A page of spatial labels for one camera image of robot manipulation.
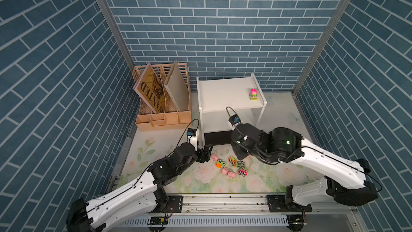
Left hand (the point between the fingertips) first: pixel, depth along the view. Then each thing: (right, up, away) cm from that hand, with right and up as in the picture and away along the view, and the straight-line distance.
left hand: (211, 146), depth 74 cm
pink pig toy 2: (+10, -16, +7) cm, 21 cm away
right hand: (+10, +4, -11) cm, 15 cm away
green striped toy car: (+11, -11, +11) cm, 19 cm away
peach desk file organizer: (-25, +11, +26) cm, 38 cm away
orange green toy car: (+5, -12, +11) cm, 17 cm away
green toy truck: (+15, -12, +11) cm, 22 cm away
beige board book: (-23, +31, +27) cm, 47 cm away
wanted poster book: (-37, +30, +19) cm, 51 cm away
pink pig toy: (+2, -10, +13) cm, 16 cm away
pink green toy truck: (+16, -15, +7) cm, 23 cm away
